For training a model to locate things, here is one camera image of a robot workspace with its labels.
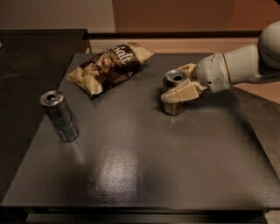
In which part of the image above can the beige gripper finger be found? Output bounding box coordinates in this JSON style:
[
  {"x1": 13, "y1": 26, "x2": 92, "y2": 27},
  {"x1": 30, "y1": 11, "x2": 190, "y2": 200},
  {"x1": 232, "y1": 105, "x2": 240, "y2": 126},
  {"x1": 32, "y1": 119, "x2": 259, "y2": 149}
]
[
  {"x1": 161, "y1": 80, "x2": 207, "y2": 103},
  {"x1": 178, "y1": 63, "x2": 196, "y2": 79}
]

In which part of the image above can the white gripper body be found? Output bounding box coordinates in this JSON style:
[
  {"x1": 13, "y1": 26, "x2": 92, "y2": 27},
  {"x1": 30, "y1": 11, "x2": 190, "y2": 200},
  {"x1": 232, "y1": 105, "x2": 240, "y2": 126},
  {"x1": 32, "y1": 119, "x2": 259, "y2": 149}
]
[{"x1": 195, "y1": 53, "x2": 230, "y2": 93}]

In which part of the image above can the orange soda can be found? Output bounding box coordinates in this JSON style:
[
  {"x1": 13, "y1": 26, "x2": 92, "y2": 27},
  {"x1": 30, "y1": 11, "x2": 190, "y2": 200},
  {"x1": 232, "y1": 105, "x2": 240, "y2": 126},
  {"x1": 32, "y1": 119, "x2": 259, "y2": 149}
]
[{"x1": 162, "y1": 69, "x2": 186, "y2": 116}]

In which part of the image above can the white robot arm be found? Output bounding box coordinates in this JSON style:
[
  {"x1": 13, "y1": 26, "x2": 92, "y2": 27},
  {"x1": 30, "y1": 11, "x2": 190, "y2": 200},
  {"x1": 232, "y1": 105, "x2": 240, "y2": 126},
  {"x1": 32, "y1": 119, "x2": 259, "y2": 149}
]
[{"x1": 161, "y1": 22, "x2": 280, "y2": 104}]

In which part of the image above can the slim blue energy drink can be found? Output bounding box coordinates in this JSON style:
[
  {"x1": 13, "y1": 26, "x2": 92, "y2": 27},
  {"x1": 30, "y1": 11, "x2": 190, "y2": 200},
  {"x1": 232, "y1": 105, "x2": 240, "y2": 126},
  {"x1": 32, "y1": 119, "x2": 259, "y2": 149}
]
[{"x1": 39, "y1": 90, "x2": 79, "y2": 142}]

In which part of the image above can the salt chips bag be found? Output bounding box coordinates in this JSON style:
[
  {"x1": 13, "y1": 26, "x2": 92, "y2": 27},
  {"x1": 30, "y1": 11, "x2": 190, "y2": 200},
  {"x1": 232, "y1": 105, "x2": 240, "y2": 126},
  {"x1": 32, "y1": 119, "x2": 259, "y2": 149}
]
[{"x1": 66, "y1": 42, "x2": 152, "y2": 97}]

